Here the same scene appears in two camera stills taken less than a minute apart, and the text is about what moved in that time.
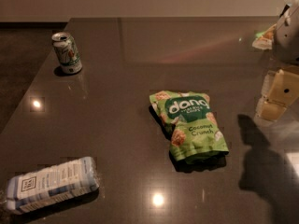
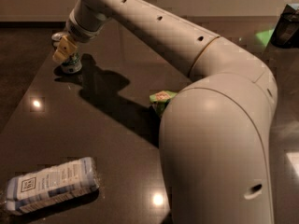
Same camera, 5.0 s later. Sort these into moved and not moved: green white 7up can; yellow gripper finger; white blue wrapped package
Moved: yellow gripper finger
Not moved: green white 7up can; white blue wrapped package
